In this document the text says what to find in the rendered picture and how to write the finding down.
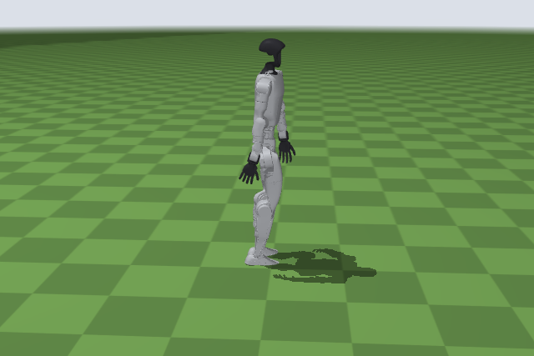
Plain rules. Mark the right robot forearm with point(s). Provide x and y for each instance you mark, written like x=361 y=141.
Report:
x=258 y=138

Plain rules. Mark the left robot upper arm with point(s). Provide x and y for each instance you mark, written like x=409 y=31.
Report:
x=283 y=103

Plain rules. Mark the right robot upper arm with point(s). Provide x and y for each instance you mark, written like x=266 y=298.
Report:
x=263 y=90

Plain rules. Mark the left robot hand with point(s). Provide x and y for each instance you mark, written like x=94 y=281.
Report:
x=285 y=147

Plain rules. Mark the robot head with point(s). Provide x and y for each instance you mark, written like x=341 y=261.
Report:
x=272 y=46

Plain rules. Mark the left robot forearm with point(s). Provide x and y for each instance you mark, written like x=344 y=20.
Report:
x=282 y=126

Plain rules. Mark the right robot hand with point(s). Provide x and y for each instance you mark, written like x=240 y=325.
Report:
x=250 y=169

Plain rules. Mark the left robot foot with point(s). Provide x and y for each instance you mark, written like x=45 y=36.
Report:
x=266 y=252

